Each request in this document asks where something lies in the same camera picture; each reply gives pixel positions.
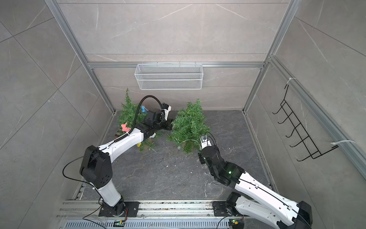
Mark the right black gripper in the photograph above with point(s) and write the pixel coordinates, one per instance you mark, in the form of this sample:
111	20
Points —
202	158

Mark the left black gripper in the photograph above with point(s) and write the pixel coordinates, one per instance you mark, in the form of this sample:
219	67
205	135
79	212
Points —
169	122

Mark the pink star light plain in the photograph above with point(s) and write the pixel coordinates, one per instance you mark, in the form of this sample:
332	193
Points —
125	127

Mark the blue star light centre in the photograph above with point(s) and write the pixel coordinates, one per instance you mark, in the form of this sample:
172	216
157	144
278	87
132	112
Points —
144	110

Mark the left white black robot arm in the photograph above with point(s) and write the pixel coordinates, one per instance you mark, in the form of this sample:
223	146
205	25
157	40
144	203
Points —
96	166

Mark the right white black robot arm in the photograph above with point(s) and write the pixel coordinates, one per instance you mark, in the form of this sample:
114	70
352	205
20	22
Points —
252	198

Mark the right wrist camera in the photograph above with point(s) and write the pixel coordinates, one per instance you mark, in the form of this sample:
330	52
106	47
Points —
205	142

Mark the white wire mesh basket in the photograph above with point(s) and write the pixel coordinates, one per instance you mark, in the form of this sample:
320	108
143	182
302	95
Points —
169	76

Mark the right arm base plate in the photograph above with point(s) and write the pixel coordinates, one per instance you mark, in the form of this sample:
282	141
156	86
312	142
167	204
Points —
225	208

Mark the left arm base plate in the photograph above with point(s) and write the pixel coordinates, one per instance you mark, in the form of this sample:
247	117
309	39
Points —
122	209

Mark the black wire hook rack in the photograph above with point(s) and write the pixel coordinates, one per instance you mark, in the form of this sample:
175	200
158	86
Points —
298	129

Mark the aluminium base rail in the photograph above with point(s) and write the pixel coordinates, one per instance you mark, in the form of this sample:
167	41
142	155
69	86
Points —
152	214

